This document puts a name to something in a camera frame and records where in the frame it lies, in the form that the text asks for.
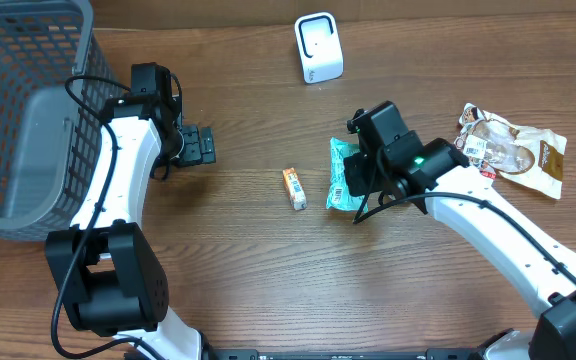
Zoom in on teal orange snack packet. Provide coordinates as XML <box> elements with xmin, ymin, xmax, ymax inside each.
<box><xmin>326</xmin><ymin>138</ymin><xmax>364</xmax><ymax>212</ymax></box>

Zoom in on red snack stick packet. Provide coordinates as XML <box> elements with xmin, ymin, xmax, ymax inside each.
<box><xmin>480</xmin><ymin>168</ymin><xmax>497</xmax><ymax>181</ymax></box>

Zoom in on small orange white box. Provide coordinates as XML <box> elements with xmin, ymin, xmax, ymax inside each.
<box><xmin>282</xmin><ymin>168</ymin><xmax>307</xmax><ymax>211</ymax></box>

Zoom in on beige brown snack bag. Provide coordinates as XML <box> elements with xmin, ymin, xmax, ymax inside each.
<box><xmin>454</xmin><ymin>103</ymin><xmax>567</xmax><ymax>200</ymax></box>

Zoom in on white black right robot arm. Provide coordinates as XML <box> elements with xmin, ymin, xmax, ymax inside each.
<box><xmin>344</xmin><ymin>101</ymin><xmax>576</xmax><ymax>360</ymax></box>

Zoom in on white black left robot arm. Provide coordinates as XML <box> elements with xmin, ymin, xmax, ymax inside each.
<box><xmin>45</xmin><ymin>63</ymin><xmax>216</xmax><ymax>360</ymax></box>

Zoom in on white barcode scanner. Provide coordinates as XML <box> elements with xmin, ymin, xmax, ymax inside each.
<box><xmin>294</xmin><ymin>12</ymin><xmax>344</xmax><ymax>84</ymax></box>

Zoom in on grey plastic mesh basket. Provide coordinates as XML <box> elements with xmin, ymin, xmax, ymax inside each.
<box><xmin>0</xmin><ymin>0</ymin><xmax>122</xmax><ymax>242</ymax></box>

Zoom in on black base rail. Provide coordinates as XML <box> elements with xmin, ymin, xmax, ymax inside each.
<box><xmin>207</xmin><ymin>348</ymin><xmax>473</xmax><ymax>360</ymax></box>

